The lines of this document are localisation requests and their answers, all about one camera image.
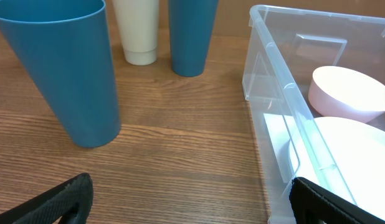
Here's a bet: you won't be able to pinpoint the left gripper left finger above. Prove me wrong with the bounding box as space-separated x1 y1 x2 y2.
0 173 93 224

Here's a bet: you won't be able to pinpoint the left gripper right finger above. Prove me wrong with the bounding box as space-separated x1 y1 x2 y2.
289 177 385 224

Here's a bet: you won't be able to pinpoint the light blue plate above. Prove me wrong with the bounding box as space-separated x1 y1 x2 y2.
287 116 385 223

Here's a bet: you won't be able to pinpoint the pink bowl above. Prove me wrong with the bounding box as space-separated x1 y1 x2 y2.
308 66 385 123

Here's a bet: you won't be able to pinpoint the cream cup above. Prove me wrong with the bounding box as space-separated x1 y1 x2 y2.
113 0 159 65

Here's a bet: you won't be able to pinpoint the white label in bin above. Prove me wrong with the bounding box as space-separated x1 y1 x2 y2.
264 113 300 183

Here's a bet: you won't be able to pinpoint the blue cup lower left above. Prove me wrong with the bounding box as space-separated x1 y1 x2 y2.
0 0 121 148

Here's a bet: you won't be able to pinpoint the blue cup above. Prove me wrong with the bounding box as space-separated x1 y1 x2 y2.
168 0 219 77
0 0 121 148

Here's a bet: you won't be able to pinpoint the clear plastic storage bin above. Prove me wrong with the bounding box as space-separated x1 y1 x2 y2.
242 5 385 223

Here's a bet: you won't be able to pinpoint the blue cup top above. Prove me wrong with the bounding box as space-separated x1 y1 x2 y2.
168 0 219 77

